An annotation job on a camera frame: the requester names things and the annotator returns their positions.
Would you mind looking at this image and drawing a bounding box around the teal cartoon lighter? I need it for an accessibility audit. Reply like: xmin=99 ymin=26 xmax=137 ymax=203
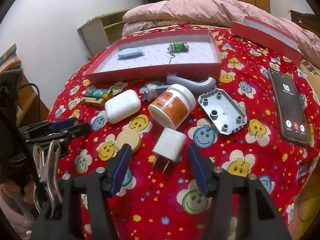
xmin=85 ymin=89 xmax=112 ymax=101

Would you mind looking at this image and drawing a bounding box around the round wooden disc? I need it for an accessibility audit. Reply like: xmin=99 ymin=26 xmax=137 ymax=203
xmin=115 ymin=128 xmax=142 ymax=154

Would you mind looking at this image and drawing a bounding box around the white earbuds case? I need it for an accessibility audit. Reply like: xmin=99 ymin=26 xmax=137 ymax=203
xmin=105 ymin=89 xmax=141 ymax=124

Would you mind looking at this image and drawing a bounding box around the white usb charger plug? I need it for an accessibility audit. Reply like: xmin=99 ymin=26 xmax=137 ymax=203
xmin=152 ymin=127 xmax=187 ymax=173

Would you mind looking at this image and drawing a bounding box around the light blue oval case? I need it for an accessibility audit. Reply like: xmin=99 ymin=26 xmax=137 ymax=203
xmin=118 ymin=48 xmax=143 ymax=60

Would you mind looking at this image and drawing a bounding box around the white orange-label jar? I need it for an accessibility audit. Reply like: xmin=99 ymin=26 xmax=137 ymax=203
xmin=148 ymin=84 xmax=196 ymax=130

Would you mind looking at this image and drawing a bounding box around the grey-blue curved plastic bracket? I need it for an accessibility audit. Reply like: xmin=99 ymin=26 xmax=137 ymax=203
xmin=167 ymin=73 xmax=216 ymax=95

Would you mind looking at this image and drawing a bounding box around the grey plastic cover plate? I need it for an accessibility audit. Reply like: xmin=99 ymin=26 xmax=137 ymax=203
xmin=198 ymin=88 xmax=247 ymax=135

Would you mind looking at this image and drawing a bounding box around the green toy keychain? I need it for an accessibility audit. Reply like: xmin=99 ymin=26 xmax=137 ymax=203
xmin=167 ymin=41 xmax=189 ymax=53

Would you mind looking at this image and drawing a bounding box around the blue plastic clip part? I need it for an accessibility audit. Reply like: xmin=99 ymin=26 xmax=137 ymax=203
xmin=139 ymin=84 xmax=170 ymax=101

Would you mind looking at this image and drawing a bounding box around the metal spring clamp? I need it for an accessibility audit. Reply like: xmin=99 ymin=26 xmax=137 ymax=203
xmin=33 ymin=140 xmax=62 ymax=219

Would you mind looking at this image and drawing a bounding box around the beige open shelf unit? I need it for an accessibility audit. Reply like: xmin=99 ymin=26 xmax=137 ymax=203
xmin=77 ymin=10 xmax=128 ymax=57

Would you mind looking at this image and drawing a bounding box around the red shallow box tray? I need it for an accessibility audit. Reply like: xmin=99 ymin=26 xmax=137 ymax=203
xmin=86 ymin=29 xmax=221 ymax=83

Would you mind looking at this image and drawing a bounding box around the red smiley-flower blanket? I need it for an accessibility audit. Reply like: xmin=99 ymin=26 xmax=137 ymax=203
xmin=48 ymin=28 xmax=319 ymax=239

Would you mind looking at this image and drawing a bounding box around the black smartphone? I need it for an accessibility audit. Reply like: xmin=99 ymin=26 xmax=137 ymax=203
xmin=267 ymin=68 xmax=309 ymax=145

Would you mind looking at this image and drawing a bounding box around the pink folded quilt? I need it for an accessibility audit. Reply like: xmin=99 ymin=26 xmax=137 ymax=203
xmin=122 ymin=0 xmax=319 ymax=67

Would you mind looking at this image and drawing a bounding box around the red box lid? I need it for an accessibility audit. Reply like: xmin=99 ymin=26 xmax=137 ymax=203
xmin=231 ymin=16 xmax=303 ymax=67

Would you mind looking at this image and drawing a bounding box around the dark wooden headboard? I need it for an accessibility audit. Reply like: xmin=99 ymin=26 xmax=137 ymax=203
xmin=290 ymin=10 xmax=320 ymax=37

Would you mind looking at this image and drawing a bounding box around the black cable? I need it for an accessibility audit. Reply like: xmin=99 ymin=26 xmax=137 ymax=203
xmin=18 ymin=82 xmax=42 ymax=116

